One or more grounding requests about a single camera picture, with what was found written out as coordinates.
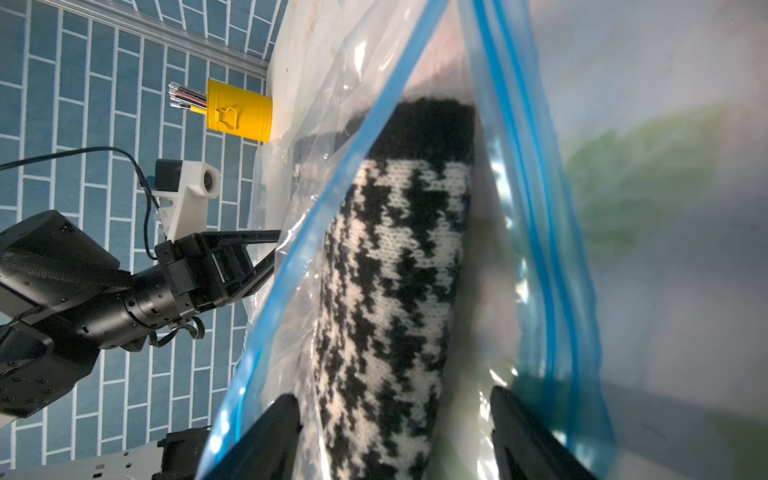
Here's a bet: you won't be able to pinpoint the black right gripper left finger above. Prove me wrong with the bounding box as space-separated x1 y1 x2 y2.
203 394 302 480

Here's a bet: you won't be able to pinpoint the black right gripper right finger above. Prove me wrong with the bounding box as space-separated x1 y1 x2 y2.
490 386 596 480

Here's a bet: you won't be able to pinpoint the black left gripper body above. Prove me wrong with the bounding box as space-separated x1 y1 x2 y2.
122 232 249 327

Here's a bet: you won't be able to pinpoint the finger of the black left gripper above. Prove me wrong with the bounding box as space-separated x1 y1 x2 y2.
206 230 281 246
230 248 275 297

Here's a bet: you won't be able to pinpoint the houndstooth black white scarf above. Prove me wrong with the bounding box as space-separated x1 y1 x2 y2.
312 98 475 479

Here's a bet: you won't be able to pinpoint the clear plastic vacuum bag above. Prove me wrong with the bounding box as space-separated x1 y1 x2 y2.
198 1 767 479

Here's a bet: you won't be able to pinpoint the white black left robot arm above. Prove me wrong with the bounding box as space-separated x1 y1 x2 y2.
1 210 280 420

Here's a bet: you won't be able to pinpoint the yellow pencil cup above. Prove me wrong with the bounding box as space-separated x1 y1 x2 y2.
206 79 273 143

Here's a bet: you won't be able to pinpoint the pencils in cup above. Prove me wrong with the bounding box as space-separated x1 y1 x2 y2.
168 82 207 115

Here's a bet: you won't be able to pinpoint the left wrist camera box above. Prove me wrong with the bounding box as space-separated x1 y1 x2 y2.
153 159 221 241

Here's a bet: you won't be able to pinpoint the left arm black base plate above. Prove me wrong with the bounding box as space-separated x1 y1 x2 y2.
151 426 210 480

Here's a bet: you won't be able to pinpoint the aluminium front rail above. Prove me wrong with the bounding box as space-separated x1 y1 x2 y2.
1 441 163 480

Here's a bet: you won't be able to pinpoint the aluminium corner post left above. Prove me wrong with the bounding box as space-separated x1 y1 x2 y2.
43 0 268 71

